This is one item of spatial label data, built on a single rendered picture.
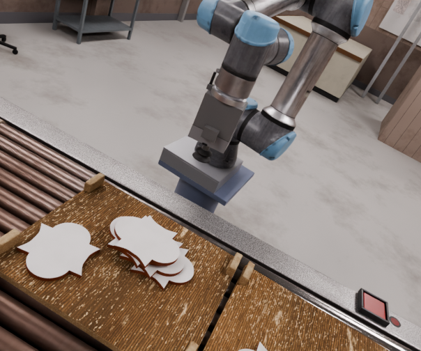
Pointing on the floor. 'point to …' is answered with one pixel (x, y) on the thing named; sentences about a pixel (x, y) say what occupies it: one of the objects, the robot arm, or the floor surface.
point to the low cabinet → (295, 27)
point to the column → (188, 190)
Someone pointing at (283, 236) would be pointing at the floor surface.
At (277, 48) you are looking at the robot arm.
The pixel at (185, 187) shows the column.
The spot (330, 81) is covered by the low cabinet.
